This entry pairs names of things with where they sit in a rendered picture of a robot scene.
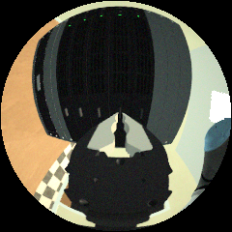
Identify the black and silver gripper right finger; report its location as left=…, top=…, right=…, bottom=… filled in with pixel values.
left=121, top=113, right=173, bottom=175

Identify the dark grey server rack frame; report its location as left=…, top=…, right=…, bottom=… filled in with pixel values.
left=32, top=6, right=192, bottom=148

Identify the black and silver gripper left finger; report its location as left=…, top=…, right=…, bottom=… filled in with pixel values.
left=65, top=112, right=119, bottom=174

